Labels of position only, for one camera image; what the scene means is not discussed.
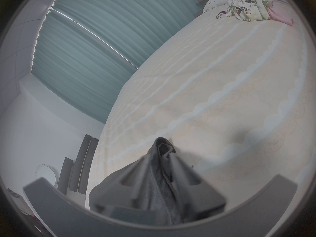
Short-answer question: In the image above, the white printed pyjama top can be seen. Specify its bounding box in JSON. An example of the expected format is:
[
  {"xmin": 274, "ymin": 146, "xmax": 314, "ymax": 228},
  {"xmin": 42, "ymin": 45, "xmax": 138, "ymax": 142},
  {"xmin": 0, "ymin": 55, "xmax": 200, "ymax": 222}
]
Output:
[{"xmin": 217, "ymin": 0, "xmax": 273, "ymax": 22}]

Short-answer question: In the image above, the pink garment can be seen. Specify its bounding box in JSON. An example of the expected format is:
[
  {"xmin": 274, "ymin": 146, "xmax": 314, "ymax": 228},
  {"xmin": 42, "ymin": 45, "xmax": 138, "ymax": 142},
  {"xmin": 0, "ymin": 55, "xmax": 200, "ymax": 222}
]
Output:
[{"xmin": 268, "ymin": 6, "xmax": 294, "ymax": 26}]

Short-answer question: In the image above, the black T-shirt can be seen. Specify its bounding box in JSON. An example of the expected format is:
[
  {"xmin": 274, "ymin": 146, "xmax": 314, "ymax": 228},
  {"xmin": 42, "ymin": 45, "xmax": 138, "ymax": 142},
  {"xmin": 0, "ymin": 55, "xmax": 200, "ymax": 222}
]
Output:
[{"xmin": 88, "ymin": 137, "xmax": 198, "ymax": 228}]

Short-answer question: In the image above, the bed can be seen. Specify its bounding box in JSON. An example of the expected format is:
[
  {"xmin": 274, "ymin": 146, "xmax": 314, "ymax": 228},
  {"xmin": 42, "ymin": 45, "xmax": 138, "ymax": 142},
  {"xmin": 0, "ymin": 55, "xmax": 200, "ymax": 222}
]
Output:
[{"xmin": 85, "ymin": 0, "xmax": 316, "ymax": 210}]

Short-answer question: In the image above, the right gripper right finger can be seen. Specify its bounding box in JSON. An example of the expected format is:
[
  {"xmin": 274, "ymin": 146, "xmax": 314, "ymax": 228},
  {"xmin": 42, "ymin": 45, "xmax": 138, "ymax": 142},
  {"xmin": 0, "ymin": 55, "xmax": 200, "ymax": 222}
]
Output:
[{"xmin": 168, "ymin": 153, "xmax": 226, "ymax": 218}]

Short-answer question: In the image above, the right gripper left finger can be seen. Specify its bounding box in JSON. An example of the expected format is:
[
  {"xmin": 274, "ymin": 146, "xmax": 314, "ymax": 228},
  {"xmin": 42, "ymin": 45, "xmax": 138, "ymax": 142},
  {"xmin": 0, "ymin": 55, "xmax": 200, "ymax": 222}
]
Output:
[{"xmin": 95, "ymin": 155, "xmax": 158, "ymax": 222}]

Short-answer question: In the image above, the black slatted chair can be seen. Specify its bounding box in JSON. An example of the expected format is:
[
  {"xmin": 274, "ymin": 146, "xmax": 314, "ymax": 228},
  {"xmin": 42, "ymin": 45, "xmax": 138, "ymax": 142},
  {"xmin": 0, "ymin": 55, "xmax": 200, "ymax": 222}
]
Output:
[{"xmin": 57, "ymin": 134, "xmax": 100, "ymax": 196}]

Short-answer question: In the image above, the white printed pillow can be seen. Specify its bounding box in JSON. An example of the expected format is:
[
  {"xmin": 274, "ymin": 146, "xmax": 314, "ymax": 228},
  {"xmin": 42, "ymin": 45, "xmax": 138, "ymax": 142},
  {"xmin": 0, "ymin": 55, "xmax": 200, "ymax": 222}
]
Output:
[{"xmin": 202, "ymin": 0, "xmax": 237, "ymax": 12}]

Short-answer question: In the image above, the blue-green curtain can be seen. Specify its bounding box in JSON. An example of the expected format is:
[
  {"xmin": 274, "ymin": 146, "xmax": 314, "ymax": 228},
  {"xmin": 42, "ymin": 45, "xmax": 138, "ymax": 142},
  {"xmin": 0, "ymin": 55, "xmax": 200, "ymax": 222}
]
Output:
[
  {"xmin": 53, "ymin": 0, "xmax": 205, "ymax": 70},
  {"xmin": 32, "ymin": 9, "xmax": 139, "ymax": 124}
]

